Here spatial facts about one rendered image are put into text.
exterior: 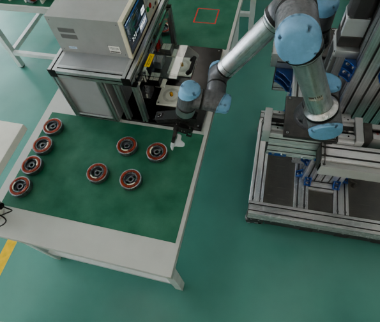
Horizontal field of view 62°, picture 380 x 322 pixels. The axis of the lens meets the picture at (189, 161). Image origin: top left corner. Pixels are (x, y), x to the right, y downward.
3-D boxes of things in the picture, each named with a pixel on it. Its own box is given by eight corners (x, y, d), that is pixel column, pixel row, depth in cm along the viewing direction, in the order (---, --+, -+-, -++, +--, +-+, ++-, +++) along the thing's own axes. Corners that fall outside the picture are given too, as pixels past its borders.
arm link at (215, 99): (233, 82, 117) (204, 76, 116) (231, 106, 111) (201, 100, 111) (228, 96, 124) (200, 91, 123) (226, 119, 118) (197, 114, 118)
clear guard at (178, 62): (198, 55, 167) (198, 46, 162) (188, 89, 156) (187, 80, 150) (141, 49, 173) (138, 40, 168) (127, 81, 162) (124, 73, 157)
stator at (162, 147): (170, 147, 170) (169, 144, 167) (164, 165, 165) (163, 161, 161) (151, 144, 172) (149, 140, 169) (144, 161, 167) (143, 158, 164)
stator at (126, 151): (123, 137, 176) (121, 133, 173) (141, 142, 173) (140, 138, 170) (114, 154, 171) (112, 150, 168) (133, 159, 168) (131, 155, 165)
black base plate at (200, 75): (222, 51, 203) (222, 48, 201) (200, 131, 174) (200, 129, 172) (154, 45, 212) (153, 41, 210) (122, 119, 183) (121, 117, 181)
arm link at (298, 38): (342, 109, 122) (313, -16, 82) (346, 142, 115) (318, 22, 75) (309, 115, 128) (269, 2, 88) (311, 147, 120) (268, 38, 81)
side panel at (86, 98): (121, 117, 183) (103, 78, 155) (119, 122, 182) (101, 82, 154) (78, 111, 189) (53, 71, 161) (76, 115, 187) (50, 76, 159)
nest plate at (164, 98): (187, 88, 187) (186, 87, 186) (181, 108, 180) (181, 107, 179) (163, 85, 190) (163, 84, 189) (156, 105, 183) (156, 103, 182)
